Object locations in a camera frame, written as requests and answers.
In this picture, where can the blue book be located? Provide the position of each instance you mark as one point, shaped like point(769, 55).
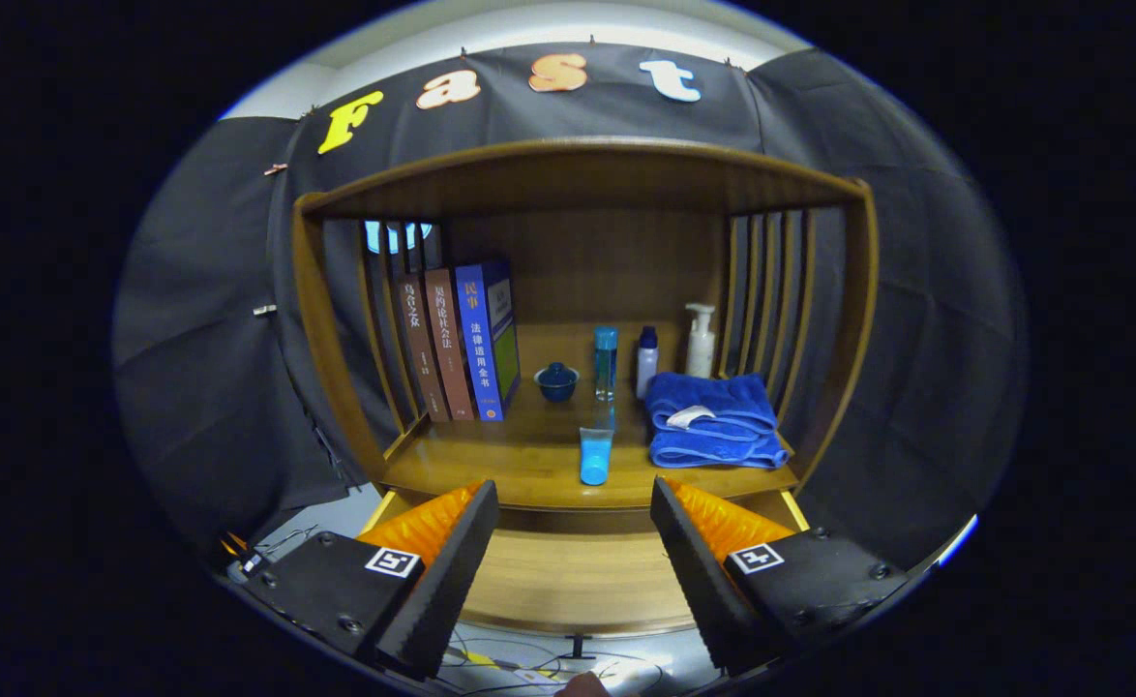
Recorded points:
point(479, 339)

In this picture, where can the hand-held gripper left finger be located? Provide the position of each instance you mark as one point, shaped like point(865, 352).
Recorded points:
point(447, 590)

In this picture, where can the white bottle with blue cap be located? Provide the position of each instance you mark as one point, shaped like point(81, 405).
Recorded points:
point(646, 368)

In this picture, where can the yellow black striped tape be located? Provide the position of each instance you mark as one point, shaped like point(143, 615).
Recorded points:
point(479, 659)

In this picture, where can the wooden cabinet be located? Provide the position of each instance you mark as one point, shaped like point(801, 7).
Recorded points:
point(607, 271)

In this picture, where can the wooden drawer with black knob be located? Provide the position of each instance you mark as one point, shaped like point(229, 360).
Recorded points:
point(568, 581)

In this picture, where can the dark brown book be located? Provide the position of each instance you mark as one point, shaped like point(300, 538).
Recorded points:
point(423, 348)

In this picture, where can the black backdrop cloth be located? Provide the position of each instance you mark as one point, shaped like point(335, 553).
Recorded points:
point(916, 339)

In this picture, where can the teal transparent bottle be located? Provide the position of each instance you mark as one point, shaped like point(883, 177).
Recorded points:
point(606, 368)

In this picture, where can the reddish brown book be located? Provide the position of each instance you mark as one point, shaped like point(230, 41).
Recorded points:
point(449, 344)

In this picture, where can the wooden countertop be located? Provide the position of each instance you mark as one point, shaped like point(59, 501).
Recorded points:
point(529, 455)

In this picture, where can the small black device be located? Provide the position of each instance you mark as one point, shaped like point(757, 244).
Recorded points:
point(244, 560)

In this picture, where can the blue folded towel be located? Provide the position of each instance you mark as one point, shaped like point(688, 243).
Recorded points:
point(723, 450)

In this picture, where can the white pump bottle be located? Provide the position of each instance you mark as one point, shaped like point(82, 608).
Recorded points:
point(701, 348)

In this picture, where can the light blue tube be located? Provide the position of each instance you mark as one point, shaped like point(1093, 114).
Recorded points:
point(596, 455)

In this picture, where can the dark blue lidded teacup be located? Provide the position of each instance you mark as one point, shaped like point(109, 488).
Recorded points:
point(556, 384)

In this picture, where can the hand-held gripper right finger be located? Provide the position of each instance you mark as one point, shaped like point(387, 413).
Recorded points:
point(703, 590)

